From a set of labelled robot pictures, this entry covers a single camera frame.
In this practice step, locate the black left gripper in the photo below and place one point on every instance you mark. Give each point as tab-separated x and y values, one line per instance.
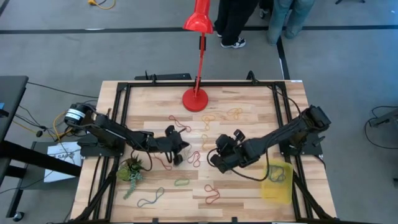
169	143

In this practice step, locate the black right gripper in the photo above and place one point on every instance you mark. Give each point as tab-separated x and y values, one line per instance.
234	154

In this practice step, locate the yellow rubber band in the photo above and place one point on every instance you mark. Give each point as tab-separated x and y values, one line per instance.
203	143
206	124
234	114

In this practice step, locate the red rubber band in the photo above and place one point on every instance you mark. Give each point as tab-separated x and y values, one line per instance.
211	193
179	123
163	164
196	161

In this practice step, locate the green rubber band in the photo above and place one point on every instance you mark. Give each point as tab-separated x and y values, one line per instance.
177	185

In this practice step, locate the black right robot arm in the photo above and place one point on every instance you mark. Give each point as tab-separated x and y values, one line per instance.
280	133

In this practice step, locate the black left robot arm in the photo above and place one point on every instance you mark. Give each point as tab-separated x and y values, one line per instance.
112	130

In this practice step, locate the yellow plastic bin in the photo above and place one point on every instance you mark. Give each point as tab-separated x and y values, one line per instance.
276	193

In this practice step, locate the green potted succulent plant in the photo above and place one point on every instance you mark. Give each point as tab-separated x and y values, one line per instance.
130	169

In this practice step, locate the red desk lamp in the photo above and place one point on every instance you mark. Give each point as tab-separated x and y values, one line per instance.
195	99

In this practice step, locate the black power strip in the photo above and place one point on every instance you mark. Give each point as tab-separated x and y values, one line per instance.
164	76

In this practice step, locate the white label sticker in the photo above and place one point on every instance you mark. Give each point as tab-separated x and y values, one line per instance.
296	81

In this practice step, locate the white paper sign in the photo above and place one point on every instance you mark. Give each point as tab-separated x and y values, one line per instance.
62	155

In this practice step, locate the person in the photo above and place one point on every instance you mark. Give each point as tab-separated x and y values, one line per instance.
231	21
280	21

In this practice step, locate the black office chair base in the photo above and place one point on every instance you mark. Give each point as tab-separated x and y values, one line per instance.
264	13

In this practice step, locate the black side table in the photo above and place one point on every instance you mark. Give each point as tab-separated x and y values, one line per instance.
11	99

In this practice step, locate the grey floor device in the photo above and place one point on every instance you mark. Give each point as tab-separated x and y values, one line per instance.
387	119

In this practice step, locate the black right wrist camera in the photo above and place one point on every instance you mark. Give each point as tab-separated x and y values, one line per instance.
239	135

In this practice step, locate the black metal table frame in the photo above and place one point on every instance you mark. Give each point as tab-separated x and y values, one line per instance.
161	84

